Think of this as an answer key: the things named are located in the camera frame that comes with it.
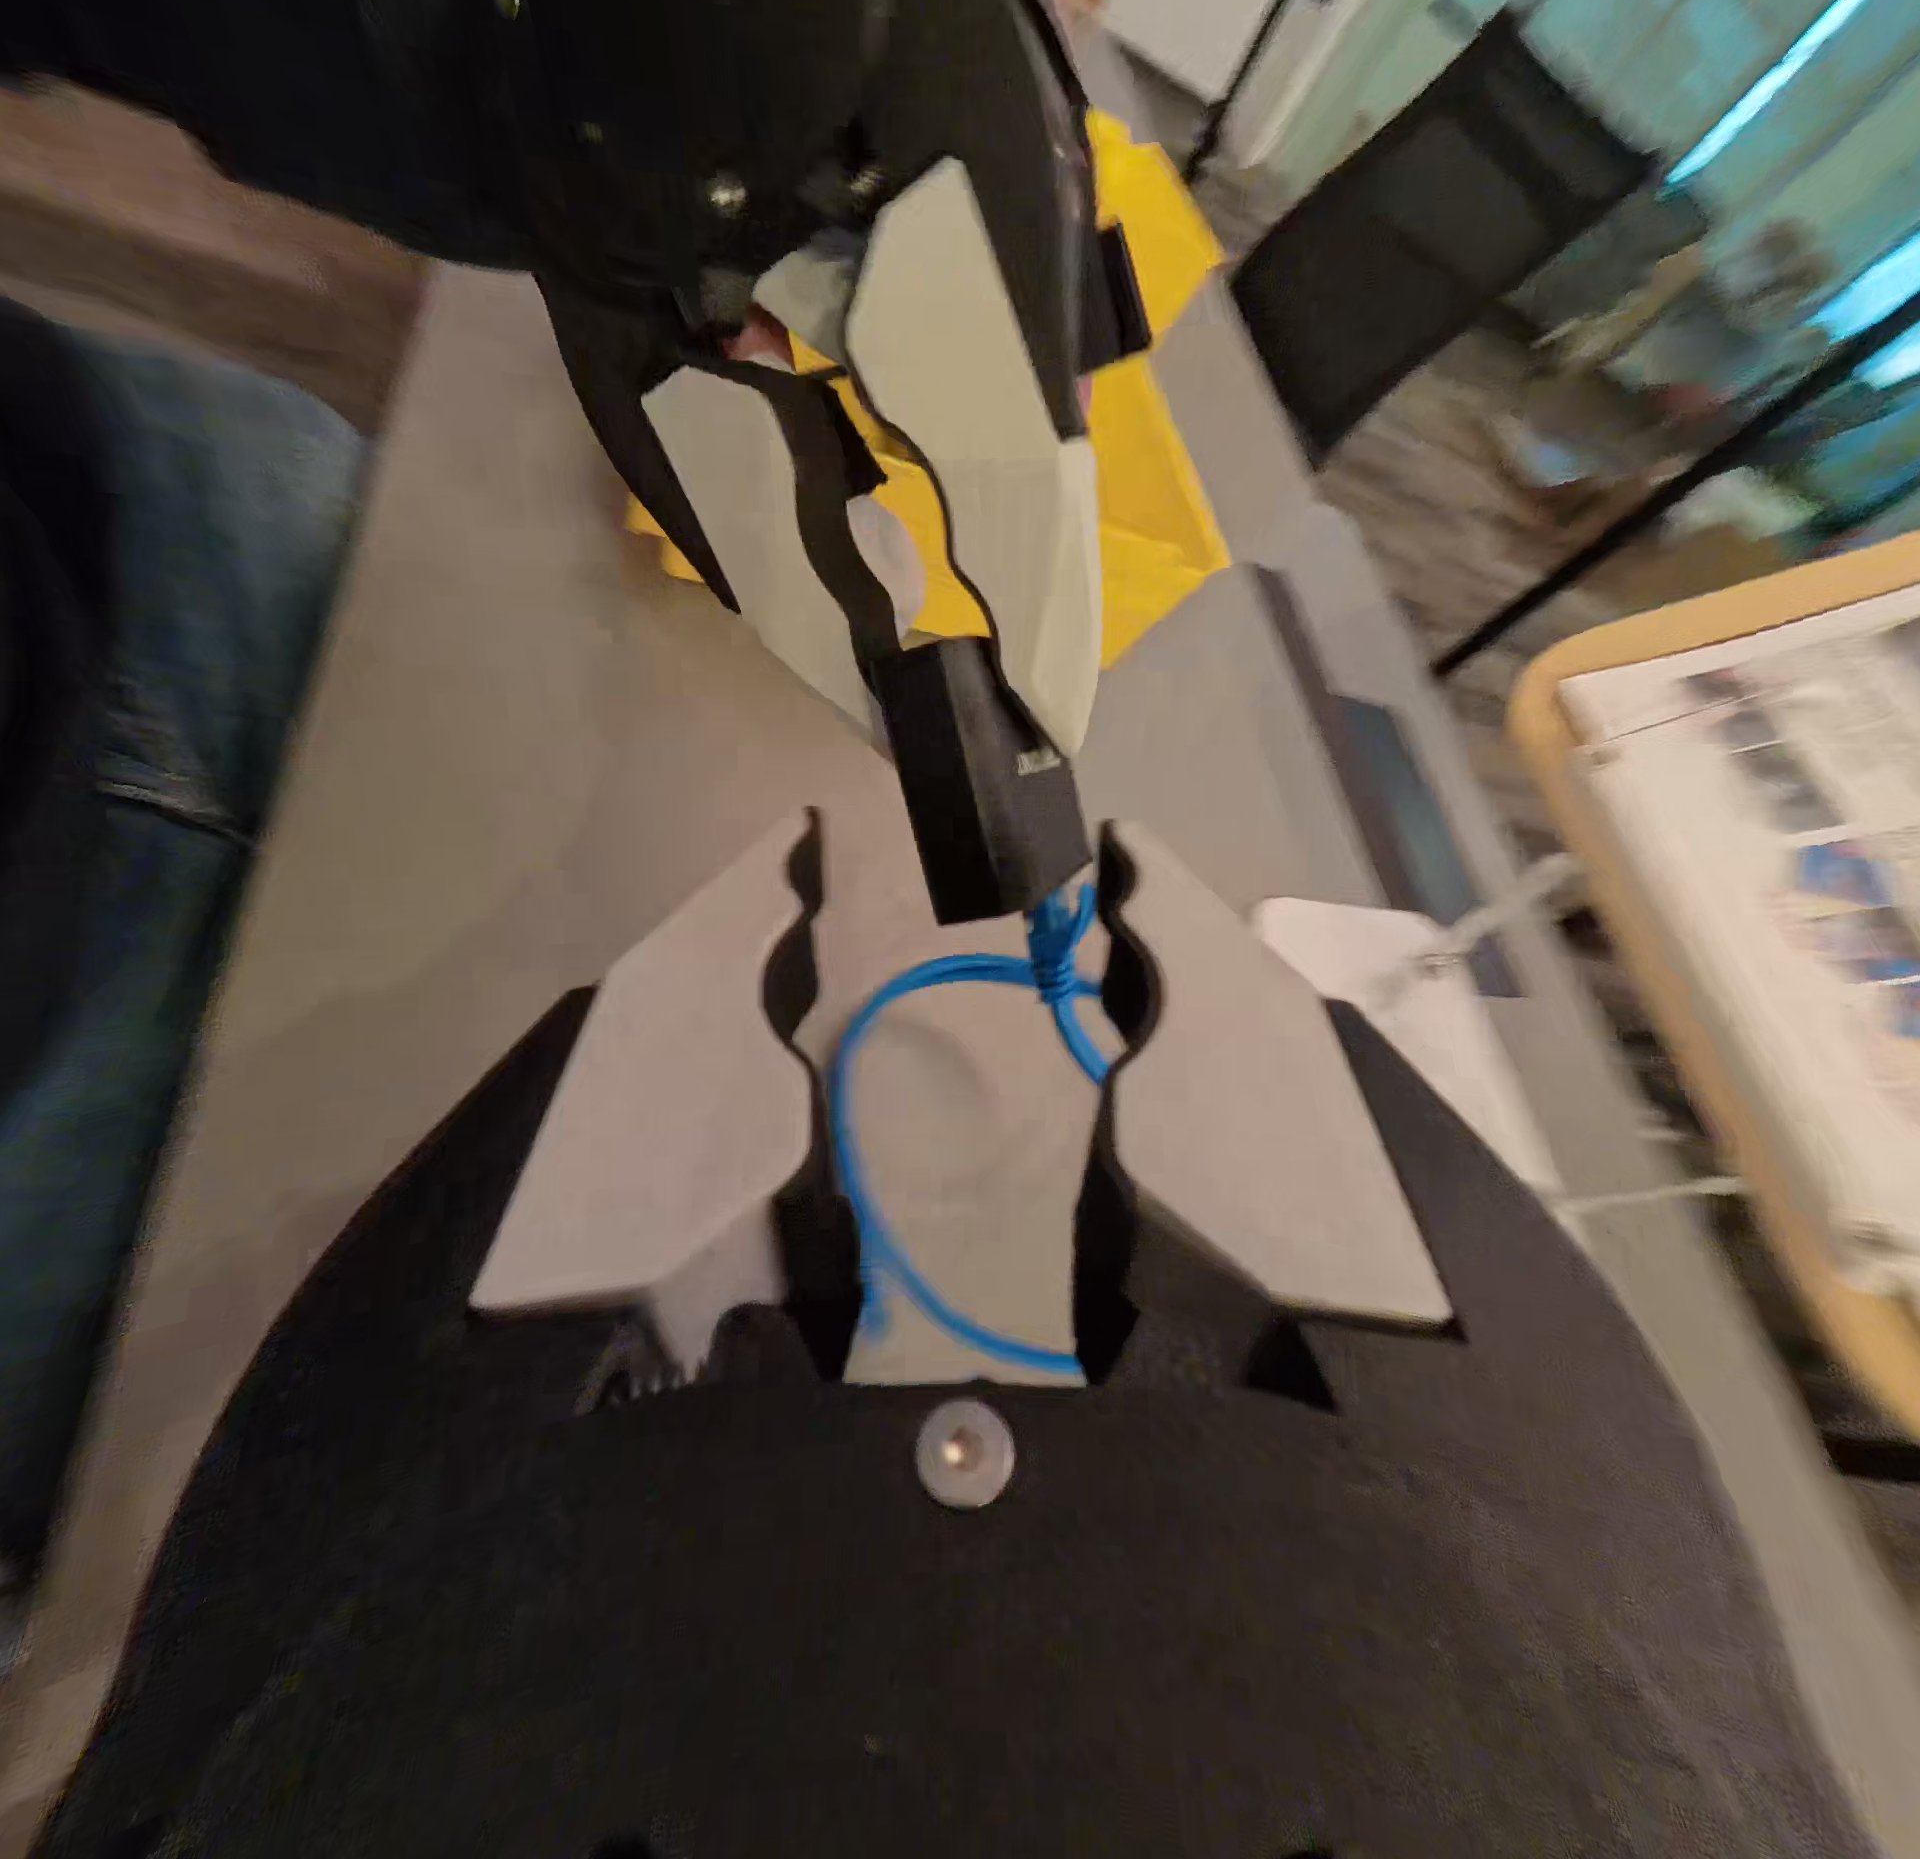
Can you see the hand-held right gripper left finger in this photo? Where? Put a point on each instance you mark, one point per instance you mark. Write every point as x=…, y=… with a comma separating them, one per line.
x=645, y=1124

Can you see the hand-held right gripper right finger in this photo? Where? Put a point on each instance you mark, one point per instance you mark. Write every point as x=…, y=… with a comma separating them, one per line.
x=1260, y=1124

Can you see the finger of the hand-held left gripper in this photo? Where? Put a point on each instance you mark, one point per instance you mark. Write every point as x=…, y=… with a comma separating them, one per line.
x=991, y=434
x=734, y=508

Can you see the yellow plastic bin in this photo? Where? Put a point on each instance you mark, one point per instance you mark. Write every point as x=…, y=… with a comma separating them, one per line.
x=1149, y=508

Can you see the black ethernet adapter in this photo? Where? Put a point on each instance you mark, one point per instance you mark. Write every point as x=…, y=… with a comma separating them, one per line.
x=975, y=794

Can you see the white box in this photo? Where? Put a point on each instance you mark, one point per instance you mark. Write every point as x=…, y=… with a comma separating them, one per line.
x=1411, y=1050

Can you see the black light stand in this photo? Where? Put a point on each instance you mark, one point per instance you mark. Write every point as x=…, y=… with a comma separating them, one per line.
x=1260, y=44

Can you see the black fabric chair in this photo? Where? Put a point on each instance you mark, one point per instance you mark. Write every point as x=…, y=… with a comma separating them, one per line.
x=1441, y=238

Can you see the wooden framed tray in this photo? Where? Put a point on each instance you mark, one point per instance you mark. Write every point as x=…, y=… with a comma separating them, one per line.
x=1770, y=870

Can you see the person's leg in jeans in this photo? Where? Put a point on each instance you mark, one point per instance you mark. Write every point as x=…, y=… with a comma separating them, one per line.
x=150, y=720

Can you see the black stand pole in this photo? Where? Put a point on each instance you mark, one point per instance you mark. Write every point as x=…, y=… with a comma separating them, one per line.
x=1665, y=494

